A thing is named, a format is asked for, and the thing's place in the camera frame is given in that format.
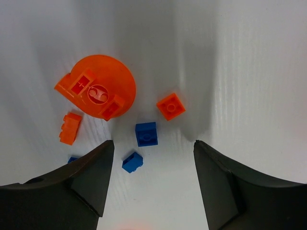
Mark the orange ring lego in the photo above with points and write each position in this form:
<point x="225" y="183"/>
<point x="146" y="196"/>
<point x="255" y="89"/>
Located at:
<point x="100" y="85"/>

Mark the small blue lego cube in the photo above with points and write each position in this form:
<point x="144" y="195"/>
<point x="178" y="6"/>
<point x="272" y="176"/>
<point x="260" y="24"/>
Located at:
<point x="132" y="162"/>

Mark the small blue lego piece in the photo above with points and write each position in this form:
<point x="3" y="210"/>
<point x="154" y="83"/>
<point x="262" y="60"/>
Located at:
<point x="71" y="159"/>

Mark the small orange lego piece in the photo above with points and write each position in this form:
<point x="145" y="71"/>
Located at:
<point x="170" y="107"/>

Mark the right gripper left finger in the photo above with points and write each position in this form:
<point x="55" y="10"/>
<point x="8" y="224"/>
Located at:
<point x="71" y="197"/>

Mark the small blue lego square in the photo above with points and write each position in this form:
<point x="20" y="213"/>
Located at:
<point x="146" y="134"/>

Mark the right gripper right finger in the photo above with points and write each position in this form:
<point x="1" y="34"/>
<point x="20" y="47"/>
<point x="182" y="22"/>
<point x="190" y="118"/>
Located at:
<point x="237" y="197"/>

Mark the orange small long lego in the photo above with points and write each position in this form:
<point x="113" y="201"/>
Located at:
<point x="69" y="128"/>

